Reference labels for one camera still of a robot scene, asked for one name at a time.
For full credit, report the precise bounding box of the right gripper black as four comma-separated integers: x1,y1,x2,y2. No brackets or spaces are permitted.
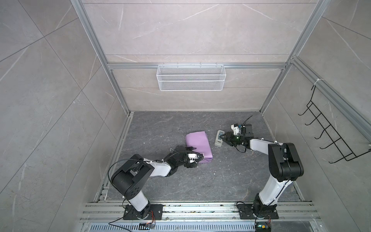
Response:
220,131,245,147

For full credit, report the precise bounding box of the pink wrapping paper sheet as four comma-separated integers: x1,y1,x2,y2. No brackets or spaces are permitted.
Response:
185,131,213,163

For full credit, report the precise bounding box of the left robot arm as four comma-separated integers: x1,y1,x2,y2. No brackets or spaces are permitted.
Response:
107,146,204,219

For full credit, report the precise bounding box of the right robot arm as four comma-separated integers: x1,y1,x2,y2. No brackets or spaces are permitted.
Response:
216,124,304,219

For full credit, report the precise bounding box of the white tape dispenser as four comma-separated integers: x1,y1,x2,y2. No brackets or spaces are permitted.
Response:
214,130,225,148

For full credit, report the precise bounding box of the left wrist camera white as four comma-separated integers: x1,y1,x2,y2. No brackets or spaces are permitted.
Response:
187,153,195,161

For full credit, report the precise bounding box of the white wire mesh basket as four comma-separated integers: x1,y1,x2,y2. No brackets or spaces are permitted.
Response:
156,64,227,91

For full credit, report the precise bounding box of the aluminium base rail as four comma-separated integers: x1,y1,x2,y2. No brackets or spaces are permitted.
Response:
78,201,326,232

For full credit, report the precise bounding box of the black wire hook rack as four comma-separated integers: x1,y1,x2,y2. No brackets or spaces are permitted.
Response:
298,85,371,164

